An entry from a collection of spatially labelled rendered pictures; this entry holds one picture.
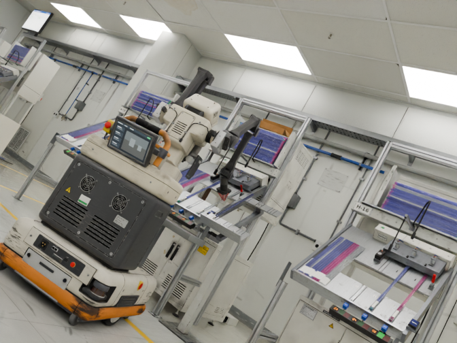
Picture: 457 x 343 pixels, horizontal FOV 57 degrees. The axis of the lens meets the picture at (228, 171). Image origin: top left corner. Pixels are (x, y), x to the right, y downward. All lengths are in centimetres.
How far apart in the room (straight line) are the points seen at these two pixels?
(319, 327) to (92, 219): 153
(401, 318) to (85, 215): 171
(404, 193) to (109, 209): 192
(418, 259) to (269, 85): 372
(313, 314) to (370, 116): 293
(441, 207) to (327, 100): 281
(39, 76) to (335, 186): 475
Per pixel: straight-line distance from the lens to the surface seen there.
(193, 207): 318
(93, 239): 220
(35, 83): 727
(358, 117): 524
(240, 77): 631
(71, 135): 460
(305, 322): 288
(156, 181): 212
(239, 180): 341
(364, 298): 256
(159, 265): 353
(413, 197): 308
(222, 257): 295
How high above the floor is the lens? 68
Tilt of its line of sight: 8 degrees up
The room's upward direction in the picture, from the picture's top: 30 degrees clockwise
